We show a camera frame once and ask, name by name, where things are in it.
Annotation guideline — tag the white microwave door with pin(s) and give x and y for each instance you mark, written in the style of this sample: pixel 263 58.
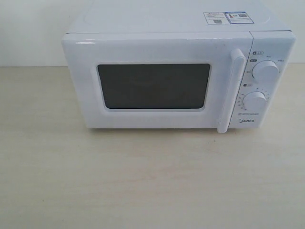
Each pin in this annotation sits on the white microwave door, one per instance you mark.
pixel 157 80

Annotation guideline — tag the lower white timer knob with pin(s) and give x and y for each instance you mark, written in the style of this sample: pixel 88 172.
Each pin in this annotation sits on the lower white timer knob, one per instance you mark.
pixel 254 101

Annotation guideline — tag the warning label sticker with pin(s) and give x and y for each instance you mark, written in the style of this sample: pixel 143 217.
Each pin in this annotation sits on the warning label sticker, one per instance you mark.
pixel 232 17

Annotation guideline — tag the upper white control knob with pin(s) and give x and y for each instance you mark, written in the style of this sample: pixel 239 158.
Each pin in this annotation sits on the upper white control knob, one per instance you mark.
pixel 265 71

